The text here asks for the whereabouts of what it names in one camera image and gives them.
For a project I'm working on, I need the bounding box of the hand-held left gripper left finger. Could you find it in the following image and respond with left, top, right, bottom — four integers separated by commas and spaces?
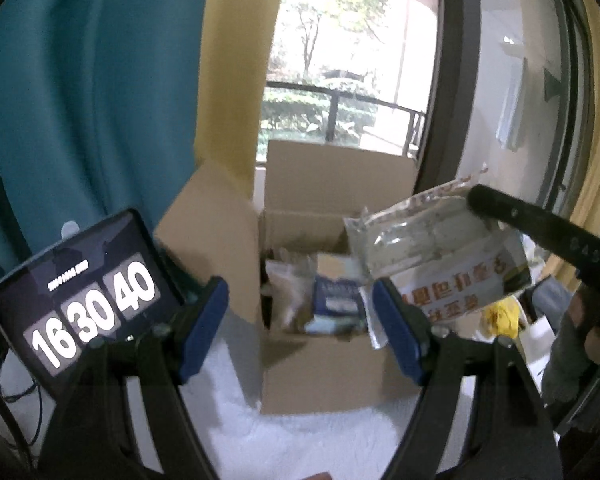
39, 276, 230, 480

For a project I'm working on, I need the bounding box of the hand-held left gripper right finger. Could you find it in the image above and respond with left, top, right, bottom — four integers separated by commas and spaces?
372, 277, 563, 480

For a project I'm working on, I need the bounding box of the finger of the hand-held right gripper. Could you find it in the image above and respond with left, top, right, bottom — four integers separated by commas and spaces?
467, 184, 600, 281

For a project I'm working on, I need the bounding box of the dark blue snack packet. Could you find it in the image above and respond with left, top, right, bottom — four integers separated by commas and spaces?
304, 275, 368, 336

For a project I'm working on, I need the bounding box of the pale snack packet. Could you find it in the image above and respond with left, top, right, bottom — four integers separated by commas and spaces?
265, 255, 316, 331

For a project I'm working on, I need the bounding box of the cardboard box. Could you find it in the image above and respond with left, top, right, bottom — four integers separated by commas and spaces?
154, 139, 433, 416

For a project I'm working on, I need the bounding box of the clear white label snack packet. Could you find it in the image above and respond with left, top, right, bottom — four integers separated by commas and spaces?
344, 167, 533, 351

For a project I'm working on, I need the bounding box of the yellow cartoon snack packet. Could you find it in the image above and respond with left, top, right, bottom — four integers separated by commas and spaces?
482, 300, 523, 343

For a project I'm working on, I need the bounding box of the yellow side curtain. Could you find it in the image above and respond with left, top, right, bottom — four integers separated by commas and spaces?
570, 0, 600, 291

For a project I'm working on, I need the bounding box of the black tablet clock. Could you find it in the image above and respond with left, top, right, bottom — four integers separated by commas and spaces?
0, 209, 187, 398

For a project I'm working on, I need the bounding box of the grey cloth pouch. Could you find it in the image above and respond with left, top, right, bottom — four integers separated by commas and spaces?
540, 280, 600, 411

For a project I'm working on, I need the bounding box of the black balcony railing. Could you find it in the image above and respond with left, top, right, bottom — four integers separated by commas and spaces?
265, 80, 428, 158

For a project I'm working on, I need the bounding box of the teal curtain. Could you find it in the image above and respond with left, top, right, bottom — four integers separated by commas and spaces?
0, 0, 216, 281

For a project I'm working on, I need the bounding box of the black window post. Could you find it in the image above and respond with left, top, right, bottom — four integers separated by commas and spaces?
420, 0, 486, 196

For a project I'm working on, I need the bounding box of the black tablet cable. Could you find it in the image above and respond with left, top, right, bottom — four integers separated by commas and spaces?
0, 345, 43, 461

